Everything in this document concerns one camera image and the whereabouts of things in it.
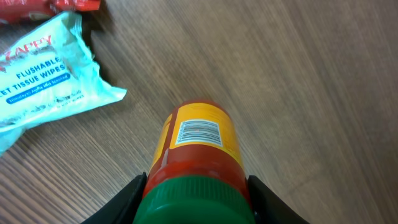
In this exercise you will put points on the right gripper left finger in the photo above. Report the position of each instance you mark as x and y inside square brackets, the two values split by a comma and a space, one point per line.
[122, 208]

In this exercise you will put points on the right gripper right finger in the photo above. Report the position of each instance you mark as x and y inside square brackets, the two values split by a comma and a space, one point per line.
[268, 207]

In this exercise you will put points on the red yellow sauce bottle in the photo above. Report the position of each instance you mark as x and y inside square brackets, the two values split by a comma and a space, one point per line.
[197, 175]

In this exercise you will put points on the teal wipes packet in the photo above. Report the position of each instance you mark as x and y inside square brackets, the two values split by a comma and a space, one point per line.
[50, 74]

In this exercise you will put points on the red sachet stick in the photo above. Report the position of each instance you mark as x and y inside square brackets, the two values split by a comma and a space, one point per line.
[13, 11]

